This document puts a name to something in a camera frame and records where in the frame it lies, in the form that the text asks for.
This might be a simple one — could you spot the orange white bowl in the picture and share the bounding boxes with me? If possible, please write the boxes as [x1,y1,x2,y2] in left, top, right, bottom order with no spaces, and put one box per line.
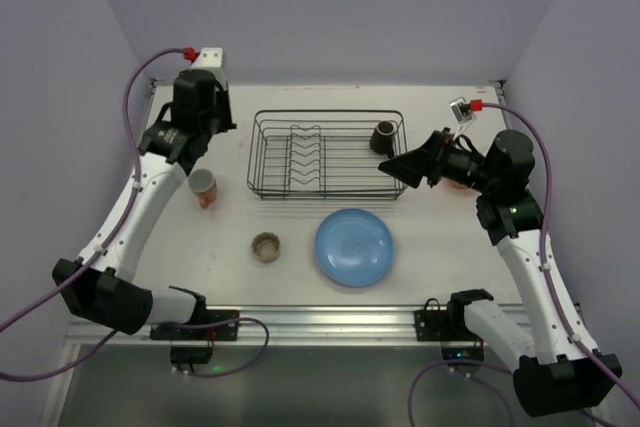
[446,180,472,192]

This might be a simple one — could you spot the black cup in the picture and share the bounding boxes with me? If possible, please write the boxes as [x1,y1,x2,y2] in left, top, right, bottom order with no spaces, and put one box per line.
[369,121,396,158]

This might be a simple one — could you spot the pink cup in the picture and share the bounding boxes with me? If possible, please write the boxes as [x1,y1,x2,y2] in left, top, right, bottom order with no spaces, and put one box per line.
[188,169,217,209]

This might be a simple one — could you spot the blue plate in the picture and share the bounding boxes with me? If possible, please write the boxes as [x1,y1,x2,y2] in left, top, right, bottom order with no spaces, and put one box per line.
[313,208,395,288]

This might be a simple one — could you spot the speckled grey cup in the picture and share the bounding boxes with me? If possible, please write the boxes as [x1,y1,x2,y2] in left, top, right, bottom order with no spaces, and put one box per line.
[251,232,281,263]

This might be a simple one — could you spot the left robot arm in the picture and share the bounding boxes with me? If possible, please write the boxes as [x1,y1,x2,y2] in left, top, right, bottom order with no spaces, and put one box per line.
[52,67,236,335]

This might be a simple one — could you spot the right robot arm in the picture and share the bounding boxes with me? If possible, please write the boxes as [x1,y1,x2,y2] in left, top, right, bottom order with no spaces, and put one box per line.
[379,129,622,417]

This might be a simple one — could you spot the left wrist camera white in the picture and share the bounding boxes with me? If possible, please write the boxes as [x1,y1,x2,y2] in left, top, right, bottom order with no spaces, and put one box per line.
[191,47,225,72]

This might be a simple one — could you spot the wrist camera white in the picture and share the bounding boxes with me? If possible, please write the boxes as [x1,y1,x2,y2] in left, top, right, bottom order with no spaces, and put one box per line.
[191,47,225,72]
[449,97,484,139]

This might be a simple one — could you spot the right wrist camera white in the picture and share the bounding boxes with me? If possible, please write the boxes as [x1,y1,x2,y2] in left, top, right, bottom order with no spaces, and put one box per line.
[449,97,484,139]

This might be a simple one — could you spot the black wire dish rack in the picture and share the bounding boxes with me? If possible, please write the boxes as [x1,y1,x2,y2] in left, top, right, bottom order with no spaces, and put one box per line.
[247,109,408,200]

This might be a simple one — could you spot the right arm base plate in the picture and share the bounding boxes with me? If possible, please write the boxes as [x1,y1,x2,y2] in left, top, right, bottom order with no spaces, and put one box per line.
[413,289,494,342]

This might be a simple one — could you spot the aluminium rail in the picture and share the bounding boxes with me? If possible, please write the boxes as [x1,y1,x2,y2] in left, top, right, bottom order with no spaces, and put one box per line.
[64,302,589,348]

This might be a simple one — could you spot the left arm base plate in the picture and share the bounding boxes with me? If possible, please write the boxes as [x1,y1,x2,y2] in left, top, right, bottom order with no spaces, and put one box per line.
[150,308,239,342]

